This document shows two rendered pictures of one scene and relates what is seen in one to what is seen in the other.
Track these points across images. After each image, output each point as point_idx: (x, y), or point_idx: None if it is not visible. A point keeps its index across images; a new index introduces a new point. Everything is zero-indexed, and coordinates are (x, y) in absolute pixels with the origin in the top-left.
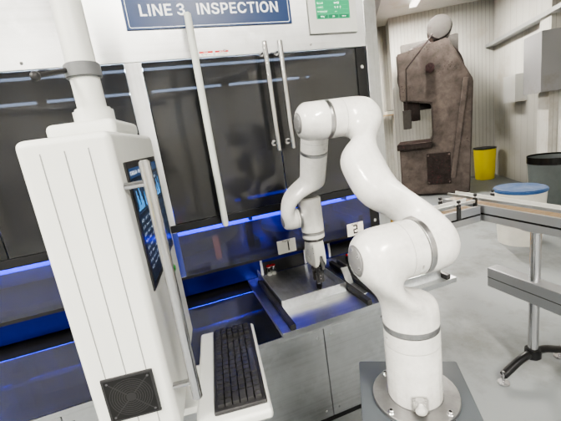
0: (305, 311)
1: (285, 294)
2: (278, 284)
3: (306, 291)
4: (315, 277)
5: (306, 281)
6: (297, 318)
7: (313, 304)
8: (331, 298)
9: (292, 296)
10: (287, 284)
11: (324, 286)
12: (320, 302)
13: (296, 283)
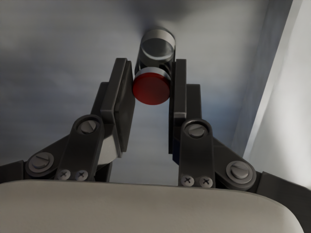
0: (289, 157)
1: (118, 162)
2: (15, 152)
3: (136, 100)
4: (132, 102)
5: (12, 57)
6: (309, 183)
7: (272, 122)
8: (304, 35)
9: (148, 151)
10: (27, 132)
11: (128, 1)
12: (286, 98)
13: (30, 104)
